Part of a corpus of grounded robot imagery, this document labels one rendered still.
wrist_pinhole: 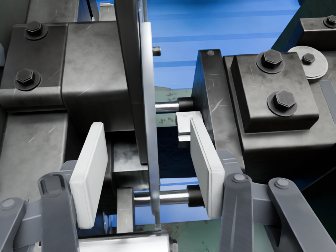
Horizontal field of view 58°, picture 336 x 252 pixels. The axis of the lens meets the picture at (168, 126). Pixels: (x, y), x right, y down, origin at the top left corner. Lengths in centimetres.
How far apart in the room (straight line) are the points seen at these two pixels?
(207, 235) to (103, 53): 39
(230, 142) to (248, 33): 186
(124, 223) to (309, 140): 24
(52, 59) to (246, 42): 193
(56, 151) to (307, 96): 28
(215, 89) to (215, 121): 5
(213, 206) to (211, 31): 203
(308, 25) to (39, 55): 33
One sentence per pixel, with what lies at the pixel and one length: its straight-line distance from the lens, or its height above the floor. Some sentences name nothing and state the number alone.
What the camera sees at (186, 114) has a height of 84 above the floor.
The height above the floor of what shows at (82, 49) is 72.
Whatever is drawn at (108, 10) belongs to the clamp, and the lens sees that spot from 58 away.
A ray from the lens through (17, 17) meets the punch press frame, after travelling 39.
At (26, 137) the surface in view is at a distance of 31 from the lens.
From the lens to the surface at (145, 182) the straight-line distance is 43.
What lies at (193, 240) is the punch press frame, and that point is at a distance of 58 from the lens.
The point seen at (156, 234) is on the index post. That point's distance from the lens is 27.
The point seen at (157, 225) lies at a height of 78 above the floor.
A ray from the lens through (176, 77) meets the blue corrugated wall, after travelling 192.
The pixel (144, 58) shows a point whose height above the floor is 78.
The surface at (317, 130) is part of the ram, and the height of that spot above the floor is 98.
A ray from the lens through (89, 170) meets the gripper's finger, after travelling 16.
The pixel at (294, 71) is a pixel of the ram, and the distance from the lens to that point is 41.
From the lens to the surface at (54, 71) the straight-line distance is 30.
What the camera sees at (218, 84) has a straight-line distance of 42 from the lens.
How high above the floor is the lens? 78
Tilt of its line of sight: 3 degrees up
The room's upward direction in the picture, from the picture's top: 87 degrees clockwise
